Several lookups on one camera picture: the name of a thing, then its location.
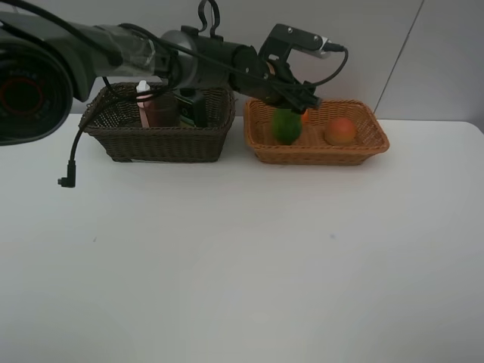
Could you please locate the dark brown wicker basket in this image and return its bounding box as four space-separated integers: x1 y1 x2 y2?
79 82 235 163

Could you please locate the orange wicker basket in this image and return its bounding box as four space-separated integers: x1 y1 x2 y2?
244 99 389 166

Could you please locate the green lime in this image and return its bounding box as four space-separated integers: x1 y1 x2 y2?
271 108 302 145

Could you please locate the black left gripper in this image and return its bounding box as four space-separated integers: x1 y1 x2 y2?
228 46 321 113

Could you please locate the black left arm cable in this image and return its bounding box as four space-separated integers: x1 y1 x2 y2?
0 0 349 188

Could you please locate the orange tangerine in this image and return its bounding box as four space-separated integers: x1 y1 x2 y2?
300 110 309 123

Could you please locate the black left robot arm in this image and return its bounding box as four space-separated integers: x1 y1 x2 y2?
1 8 324 145

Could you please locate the dark green shampoo bottle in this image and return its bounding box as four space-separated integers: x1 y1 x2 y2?
175 88 208 128

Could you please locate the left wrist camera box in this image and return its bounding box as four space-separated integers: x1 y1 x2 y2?
259 23 346 61

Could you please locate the red yellow peach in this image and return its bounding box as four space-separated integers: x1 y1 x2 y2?
324 117 357 146

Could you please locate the pink lotion bottle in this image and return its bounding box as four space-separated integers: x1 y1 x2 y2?
136 80 151 128

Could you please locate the purple translucent plastic cup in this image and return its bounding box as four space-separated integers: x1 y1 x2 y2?
144 93 179 128

